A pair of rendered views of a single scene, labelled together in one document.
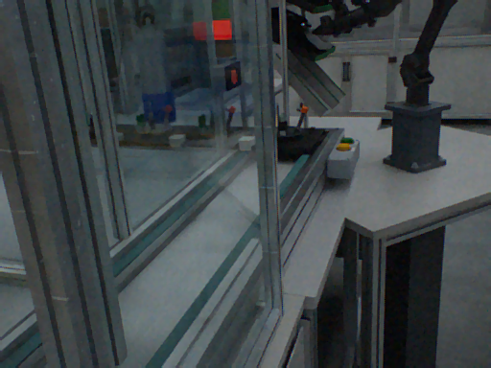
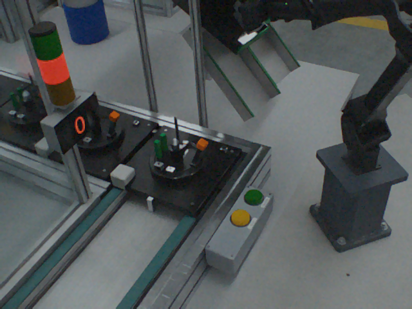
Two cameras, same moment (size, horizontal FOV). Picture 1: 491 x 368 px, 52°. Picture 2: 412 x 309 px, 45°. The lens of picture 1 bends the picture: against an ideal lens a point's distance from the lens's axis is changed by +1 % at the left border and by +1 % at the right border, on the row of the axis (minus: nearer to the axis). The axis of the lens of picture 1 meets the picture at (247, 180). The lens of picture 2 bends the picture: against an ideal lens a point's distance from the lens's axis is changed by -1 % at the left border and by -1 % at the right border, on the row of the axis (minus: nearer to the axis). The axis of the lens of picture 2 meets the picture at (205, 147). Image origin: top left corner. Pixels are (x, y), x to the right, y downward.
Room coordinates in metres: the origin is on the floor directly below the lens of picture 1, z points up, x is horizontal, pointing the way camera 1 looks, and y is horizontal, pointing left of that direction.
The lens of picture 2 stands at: (0.76, -0.39, 1.81)
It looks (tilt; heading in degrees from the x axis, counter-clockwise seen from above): 41 degrees down; 12
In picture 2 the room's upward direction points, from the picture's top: 5 degrees counter-clockwise
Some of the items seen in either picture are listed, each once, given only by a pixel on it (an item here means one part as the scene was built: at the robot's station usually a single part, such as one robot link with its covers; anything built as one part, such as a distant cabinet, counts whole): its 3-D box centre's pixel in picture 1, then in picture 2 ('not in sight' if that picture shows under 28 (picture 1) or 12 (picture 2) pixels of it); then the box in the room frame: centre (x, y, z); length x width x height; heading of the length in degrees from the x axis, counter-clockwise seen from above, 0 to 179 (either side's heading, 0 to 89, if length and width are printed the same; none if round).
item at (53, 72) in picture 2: not in sight; (53, 65); (1.50, 0.05, 1.33); 0.05 x 0.05 x 0.05
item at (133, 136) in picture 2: not in sight; (94, 124); (1.73, 0.11, 1.01); 0.24 x 0.24 x 0.13; 70
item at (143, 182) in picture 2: (283, 139); (177, 167); (1.64, -0.13, 0.96); 0.24 x 0.24 x 0.02; 70
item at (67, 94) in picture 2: not in sight; (60, 88); (1.50, 0.05, 1.28); 0.05 x 0.05 x 0.05
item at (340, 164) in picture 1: (343, 157); (241, 227); (1.48, -0.30, 0.93); 0.21 x 0.07 x 0.06; 160
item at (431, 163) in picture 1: (415, 134); (355, 194); (1.59, -0.56, 0.96); 0.15 x 0.15 x 0.20; 28
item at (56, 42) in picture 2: not in sight; (46, 42); (1.50, 0.05, 1.38); 0.05 x 0.05 x 0.05
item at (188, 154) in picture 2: (283, 133); (177, 161); (1.64, -0.13, 0.98); 0.14 x 0.14 x 0.02
